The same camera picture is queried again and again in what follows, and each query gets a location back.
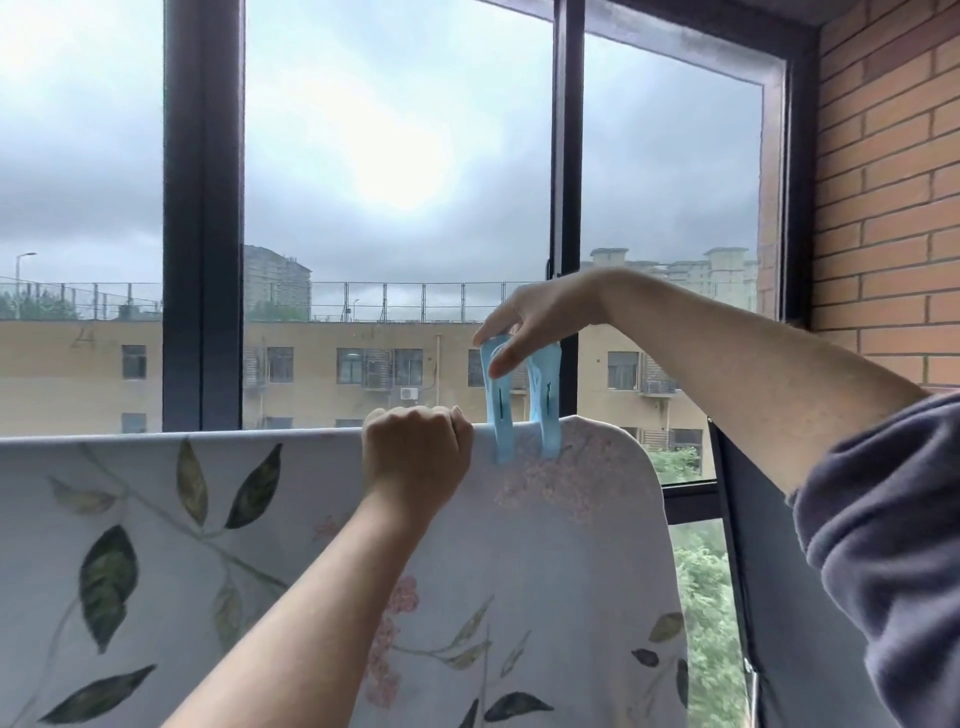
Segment rooftop wire fence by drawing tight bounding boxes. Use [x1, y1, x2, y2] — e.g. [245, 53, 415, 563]
[0, 278, 541, 324]

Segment person's right hand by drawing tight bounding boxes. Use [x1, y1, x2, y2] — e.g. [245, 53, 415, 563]
[472, 268, 624, 379]

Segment light blue clothes peg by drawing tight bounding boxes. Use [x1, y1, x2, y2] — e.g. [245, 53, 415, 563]
[479, 333, 564, 463]

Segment street lamp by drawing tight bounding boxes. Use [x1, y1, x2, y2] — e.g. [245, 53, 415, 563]
[13, 251, 39, 320]

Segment floral light blue bedsheet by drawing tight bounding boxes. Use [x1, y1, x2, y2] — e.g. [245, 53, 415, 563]
[0, 416, 690, 728]

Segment person's dark right sleeve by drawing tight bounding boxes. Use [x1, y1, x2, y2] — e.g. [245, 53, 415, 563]
[787, 389, 960, 728]

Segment person's right forearm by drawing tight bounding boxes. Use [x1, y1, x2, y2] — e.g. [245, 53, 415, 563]
[599, 268, 931, 496]

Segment grey tall apartment block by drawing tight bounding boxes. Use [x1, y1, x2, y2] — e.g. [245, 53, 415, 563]
[241, 243, 313, 322]

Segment person's left forearm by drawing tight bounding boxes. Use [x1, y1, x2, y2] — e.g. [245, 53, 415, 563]
[164, 494, 429, 728]

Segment person's left hand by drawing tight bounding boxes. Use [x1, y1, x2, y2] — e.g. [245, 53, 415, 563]
[361, 404, 476, 523]

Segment white tall apartment buildings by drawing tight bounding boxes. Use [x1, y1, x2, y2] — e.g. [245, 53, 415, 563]
[581, 245, 760, 310]

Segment black flat panel board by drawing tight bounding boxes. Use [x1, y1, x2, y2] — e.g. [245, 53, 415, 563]
[708, 419, 890, 728]

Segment long beige building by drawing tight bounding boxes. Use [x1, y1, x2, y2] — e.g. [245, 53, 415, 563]
[0, 318, 714, 481]

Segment black metal window frame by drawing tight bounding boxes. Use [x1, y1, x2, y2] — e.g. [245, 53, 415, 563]
[161, 0, 823, 526]

